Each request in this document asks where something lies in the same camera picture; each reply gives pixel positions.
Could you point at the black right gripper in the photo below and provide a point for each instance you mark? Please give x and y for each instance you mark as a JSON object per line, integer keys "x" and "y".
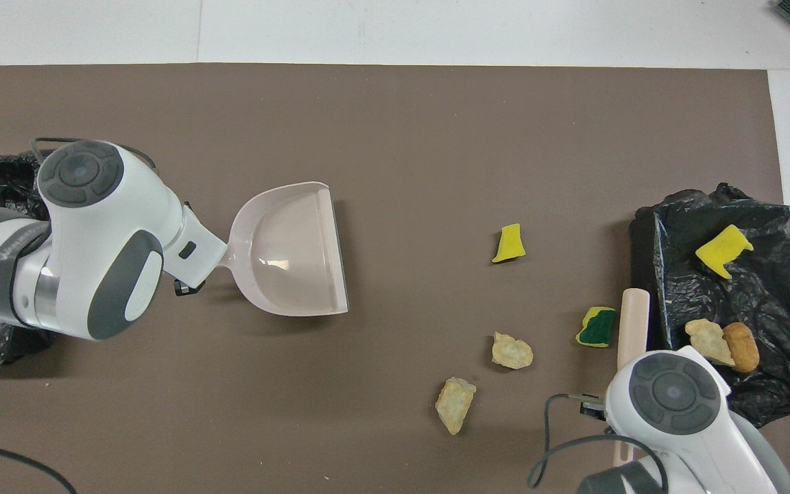
{"x": 594, "y": 407}

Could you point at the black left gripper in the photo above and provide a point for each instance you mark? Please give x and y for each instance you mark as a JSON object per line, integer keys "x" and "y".
{"x": 189, "y": 287}

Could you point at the green and yellow sponge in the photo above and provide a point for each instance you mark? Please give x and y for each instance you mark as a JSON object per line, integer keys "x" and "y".
{"x": 597, "y": 329}

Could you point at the tan orange croissant piece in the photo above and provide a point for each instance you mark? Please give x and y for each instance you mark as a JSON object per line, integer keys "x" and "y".
{"x": 511, "y": 351}

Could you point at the beige plastic dustpan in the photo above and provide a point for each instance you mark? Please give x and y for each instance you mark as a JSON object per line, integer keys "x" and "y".
{"x": 292, "y": 254}

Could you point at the orange striped croissant piece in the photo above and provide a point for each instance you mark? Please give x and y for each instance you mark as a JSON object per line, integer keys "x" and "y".
{"x": 707, "y": 341}

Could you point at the pale tan bread chunk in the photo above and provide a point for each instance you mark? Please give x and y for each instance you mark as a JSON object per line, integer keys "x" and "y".
{"x": 455, "y": 405}

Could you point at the brown fried nugget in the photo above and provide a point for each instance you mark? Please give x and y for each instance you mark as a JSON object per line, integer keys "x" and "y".
{"x": 743, "y": 346}

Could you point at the yellow sponge piece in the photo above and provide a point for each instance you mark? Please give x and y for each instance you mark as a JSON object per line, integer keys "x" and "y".
{"x": 721, "y": 252}
{"x": 509, "y": 243}

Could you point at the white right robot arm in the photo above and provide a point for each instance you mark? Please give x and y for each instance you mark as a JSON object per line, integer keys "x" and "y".
{"x": 697, "y": 439}

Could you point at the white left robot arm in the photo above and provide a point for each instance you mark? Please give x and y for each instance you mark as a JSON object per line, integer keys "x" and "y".
{"x": 93, "y": 226}

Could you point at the brown table mat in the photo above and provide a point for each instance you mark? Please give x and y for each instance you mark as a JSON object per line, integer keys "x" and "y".
{"x": 402, "y": 137}

